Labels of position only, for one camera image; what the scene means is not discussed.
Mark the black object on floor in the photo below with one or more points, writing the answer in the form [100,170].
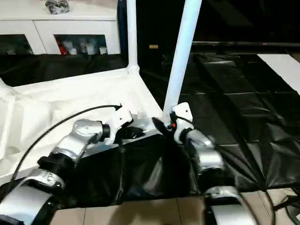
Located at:
[284,202]

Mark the white plastic table leg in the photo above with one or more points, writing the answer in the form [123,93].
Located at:
[181,51]
[131,35]
[4,85]

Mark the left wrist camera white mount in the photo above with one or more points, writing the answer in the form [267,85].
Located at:
[122,118]

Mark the small yellow label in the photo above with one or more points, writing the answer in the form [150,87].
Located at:
[153,46]

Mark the black glossy mat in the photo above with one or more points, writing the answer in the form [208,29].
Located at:
[234,105]

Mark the white flat panel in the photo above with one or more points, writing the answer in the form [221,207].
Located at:
[283,68]

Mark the white glass-door cabinet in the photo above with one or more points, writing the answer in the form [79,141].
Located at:
[70,25]

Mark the dark round stand base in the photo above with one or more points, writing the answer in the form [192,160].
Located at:
[294,212]

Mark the dark object on cabinet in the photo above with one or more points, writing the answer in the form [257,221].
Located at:
[57,6]

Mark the black horizontal bar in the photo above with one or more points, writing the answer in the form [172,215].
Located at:
[246,43]

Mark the black backdrop cloth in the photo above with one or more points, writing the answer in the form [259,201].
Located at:
[246,18]

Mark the small white jar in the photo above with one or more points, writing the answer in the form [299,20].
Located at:
[102,50]

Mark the red white bottle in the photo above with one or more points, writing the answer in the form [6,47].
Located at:
[61,48]

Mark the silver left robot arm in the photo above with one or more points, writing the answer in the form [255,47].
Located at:
[79,133]

